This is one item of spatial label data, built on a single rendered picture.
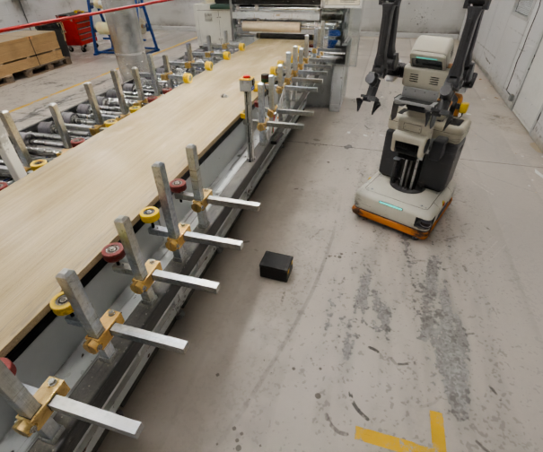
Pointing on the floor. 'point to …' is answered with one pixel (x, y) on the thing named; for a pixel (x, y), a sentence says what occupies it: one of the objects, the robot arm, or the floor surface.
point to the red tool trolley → (77, 30)
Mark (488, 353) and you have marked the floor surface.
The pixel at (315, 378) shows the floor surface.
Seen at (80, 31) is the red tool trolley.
